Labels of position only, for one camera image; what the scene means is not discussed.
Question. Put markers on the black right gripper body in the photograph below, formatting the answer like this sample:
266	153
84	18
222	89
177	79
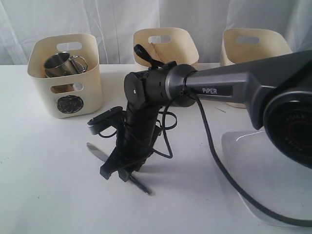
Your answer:
134	138

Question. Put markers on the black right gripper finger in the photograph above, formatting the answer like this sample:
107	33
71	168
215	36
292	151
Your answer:
110	166
124	175

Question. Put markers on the steel table knife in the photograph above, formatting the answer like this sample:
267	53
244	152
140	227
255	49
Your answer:
103	157

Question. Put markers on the wooden chopstick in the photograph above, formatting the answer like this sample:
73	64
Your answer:
157	51

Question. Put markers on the stainless steel mug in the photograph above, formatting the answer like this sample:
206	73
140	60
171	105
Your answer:
65	64

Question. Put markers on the stainless steel bowl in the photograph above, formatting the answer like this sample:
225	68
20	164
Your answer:
50	74

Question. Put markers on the white square ceramic plate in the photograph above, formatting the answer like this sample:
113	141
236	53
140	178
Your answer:
270	177

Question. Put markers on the white ceramic bowl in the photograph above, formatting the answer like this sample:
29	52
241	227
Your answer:
77	86

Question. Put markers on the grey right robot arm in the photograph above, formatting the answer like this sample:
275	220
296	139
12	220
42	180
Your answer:
277	93

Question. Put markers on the cream bin with circle mark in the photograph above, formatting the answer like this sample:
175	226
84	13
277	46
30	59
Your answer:
57	94

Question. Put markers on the cream bin with triangle mark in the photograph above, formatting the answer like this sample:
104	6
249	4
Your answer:
176	44

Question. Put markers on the white backdrop curtain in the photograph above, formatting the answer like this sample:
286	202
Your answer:
113	23

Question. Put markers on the cream bin with square mark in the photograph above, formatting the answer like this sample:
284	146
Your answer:
247	44

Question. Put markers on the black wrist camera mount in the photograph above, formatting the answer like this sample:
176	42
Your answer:
104	122

